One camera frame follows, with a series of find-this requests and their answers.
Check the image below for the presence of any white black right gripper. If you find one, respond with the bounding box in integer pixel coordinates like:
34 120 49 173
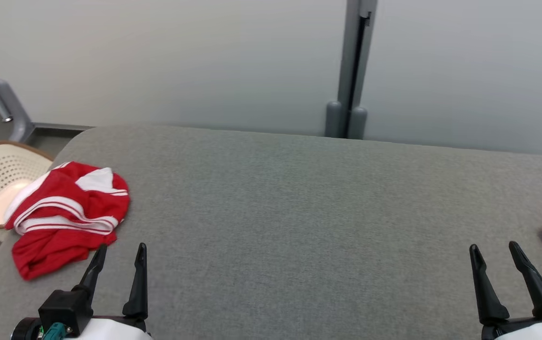
469 241 542 340

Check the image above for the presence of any grey partition post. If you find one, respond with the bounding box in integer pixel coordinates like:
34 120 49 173
325 0 378 140

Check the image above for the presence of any red basketball jersey number 23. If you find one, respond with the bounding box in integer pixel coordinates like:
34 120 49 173
4 161 131 281

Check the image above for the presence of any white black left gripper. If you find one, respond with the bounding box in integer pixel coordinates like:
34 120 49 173
65 242 153 340

